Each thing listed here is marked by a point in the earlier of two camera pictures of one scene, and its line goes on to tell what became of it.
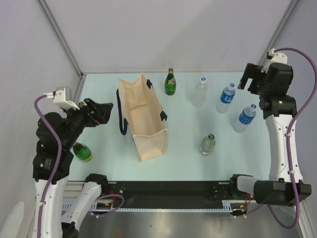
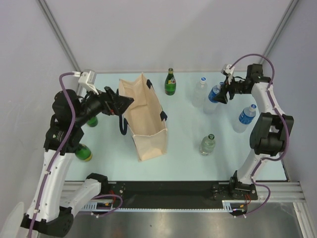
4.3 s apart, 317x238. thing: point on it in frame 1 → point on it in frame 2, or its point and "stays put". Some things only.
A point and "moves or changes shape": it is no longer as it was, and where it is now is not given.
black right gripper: x=253 y=71 → x=222 y=96
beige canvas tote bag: x=143 y=115 stays put
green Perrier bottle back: x=170 y=83 stays put
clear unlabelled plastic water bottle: x=199 y=97 stays put
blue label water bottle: x=227 y=97 moves or changes shape
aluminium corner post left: x=61 y=34 stays put
